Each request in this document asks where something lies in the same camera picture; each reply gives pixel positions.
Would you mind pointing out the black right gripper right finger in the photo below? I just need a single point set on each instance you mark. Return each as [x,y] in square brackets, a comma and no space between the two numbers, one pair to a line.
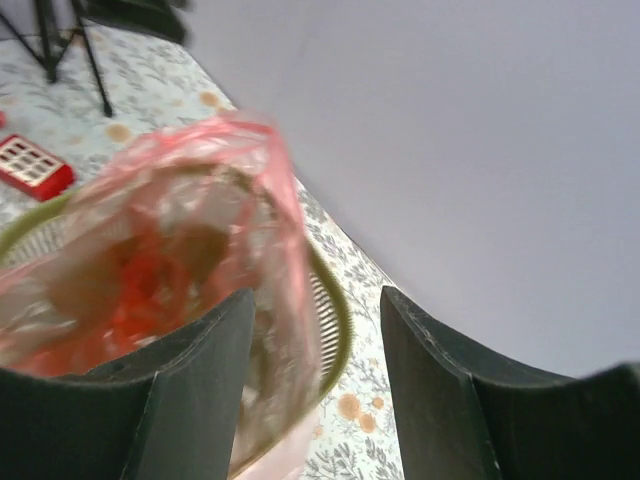
[464,411]

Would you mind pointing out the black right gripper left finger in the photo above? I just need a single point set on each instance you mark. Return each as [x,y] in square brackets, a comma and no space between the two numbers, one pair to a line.
[166,411]

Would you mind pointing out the green plastic trash bin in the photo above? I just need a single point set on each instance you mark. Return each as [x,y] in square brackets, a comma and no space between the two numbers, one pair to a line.
[37,232]

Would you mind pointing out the red torn trash bag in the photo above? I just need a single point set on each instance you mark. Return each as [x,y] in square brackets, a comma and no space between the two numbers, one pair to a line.
[170,228]

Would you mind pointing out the red calculator toy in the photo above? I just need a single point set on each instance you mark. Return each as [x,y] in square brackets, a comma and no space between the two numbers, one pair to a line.
[32,170]

